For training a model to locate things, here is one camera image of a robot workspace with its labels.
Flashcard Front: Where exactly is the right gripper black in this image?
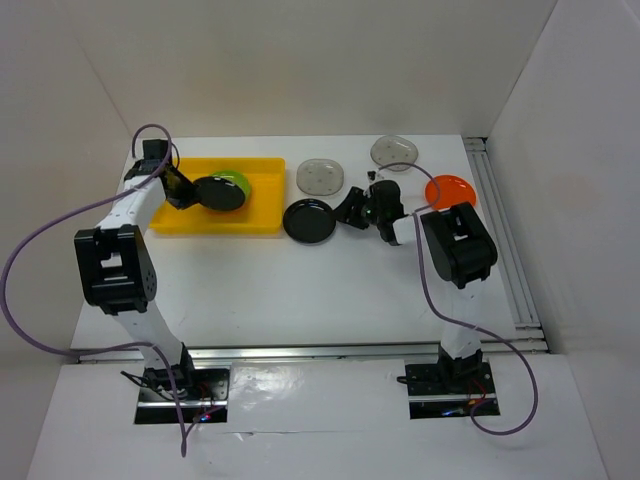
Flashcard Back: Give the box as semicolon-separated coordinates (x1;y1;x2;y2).
329;187;384;231

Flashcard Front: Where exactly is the black plate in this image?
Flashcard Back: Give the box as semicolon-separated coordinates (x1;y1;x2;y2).
282;198;336;244
194;176;248;212

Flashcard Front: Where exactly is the green plate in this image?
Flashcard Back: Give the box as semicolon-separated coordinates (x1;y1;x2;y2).
209;170;251;212

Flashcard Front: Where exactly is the orange plate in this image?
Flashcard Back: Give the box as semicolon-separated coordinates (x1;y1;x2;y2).
424;174;477;210

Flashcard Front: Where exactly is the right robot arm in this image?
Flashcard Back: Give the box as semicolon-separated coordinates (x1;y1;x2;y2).
335;180;498;392

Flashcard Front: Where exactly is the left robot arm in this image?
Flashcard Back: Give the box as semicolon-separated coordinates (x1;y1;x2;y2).
74;139;198;399

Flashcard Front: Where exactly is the yellow plastic bin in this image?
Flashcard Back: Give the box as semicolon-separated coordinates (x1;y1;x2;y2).
150;157;286;235

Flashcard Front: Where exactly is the grey translucent plate left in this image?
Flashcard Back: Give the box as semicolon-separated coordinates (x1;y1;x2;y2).
296;158;345;196

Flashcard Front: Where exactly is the grey translucent plate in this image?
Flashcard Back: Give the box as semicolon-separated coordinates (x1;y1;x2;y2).
296;158;345;196
370;135;419;172

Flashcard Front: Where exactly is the grey translucent plate right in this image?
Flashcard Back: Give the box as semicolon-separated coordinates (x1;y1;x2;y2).
370;135;419;172

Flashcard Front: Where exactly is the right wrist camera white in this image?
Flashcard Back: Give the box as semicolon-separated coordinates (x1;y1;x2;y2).
367;170;384;184

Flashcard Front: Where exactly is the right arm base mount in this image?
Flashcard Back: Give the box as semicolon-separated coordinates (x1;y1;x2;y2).
396;362;500;420

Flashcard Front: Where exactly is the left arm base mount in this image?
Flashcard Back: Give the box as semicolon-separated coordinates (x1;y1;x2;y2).
120;367;231;425

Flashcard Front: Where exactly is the aluminium rail right side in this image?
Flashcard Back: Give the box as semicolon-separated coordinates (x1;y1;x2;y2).
463;137;550;354

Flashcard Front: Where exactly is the aluminium rail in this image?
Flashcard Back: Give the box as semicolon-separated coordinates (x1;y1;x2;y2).
79;337;549;363
463;137;550;354

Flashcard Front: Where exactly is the aluminium rail front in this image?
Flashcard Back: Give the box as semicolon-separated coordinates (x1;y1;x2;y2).
79;337;549;363

